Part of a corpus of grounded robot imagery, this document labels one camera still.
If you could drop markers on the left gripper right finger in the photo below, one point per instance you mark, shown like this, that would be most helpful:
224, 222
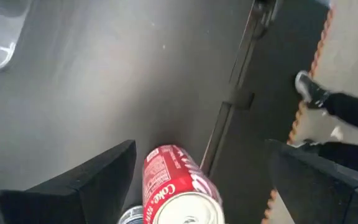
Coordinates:
322, 202

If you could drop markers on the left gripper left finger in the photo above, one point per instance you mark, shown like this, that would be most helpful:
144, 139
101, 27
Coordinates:
67, 202

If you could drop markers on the red Coke can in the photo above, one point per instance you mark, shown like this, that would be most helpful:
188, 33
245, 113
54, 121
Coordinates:
172, 180

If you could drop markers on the person's leg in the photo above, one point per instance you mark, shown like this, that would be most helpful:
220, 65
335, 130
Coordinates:
353, 158
353, 112

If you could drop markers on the silver Celsius can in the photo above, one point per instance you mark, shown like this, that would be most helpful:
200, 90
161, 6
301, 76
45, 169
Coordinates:
132, 216

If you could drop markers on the person's shoe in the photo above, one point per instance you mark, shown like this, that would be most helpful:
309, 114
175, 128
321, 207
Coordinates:
309, 90

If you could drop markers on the black orange-striped floor mat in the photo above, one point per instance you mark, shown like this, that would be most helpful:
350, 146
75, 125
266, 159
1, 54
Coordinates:
269, 62

